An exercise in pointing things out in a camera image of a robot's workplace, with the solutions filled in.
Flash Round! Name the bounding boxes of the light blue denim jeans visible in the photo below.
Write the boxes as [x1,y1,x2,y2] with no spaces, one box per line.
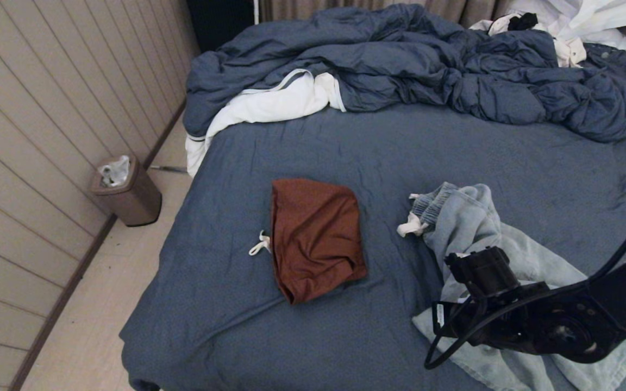
[397,182,626,391]

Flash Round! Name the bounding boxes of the rust brown shorts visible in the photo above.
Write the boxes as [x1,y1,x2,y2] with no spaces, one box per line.
[248,178,368,305]

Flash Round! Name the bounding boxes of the blue bed sheet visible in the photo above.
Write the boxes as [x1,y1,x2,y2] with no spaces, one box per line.
[119,102,626,391]

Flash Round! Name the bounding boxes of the cream jacket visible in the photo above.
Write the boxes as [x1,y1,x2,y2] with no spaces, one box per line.
[471,13,589,67]

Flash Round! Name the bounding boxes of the dark blue crumpled duvet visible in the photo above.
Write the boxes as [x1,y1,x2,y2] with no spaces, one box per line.
[183,2,626,143]

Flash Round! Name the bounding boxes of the dark denim garment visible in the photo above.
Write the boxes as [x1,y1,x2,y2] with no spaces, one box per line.
[585,42,626,116]

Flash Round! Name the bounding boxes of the small black garment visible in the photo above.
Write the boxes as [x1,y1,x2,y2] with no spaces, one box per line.
[509,11,540,30]

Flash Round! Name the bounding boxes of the beige curtain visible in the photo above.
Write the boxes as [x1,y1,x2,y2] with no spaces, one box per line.
[259,0,515,28]

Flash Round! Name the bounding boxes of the white shirt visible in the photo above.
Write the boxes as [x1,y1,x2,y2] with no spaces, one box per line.
[509,0,626,49]

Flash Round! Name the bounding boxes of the brown trash bin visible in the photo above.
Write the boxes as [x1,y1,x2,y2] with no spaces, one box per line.
[90,155,162,226]

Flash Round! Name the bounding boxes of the black cabinet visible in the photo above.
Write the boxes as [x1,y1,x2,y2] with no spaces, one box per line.
[185,0,256,52]

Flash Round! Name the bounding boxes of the white plastic bin bag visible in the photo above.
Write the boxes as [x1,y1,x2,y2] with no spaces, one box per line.
[98,155,130,187]

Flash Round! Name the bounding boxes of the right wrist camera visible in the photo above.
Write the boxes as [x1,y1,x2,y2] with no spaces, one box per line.
[445,246,520,300]

